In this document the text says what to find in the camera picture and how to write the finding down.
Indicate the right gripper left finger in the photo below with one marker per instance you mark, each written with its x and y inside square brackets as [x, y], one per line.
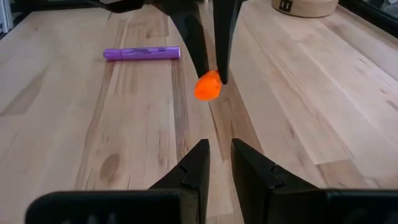
[124, 207]

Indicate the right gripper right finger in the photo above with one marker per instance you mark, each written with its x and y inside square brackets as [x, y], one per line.
[311, 207]

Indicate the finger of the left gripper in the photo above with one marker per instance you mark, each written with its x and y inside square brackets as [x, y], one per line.
[224, 37]
[191, 31]

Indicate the purple highlighter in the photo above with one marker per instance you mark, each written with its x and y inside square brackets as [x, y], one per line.
[143, 53]

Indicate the orange marker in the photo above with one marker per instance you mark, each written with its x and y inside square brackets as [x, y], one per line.
[207, 87]

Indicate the white lamp wooden base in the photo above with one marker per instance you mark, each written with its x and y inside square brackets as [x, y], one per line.
[306, 9]

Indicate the silver metal bar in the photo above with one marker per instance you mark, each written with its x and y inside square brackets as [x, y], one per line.
[5, 15]

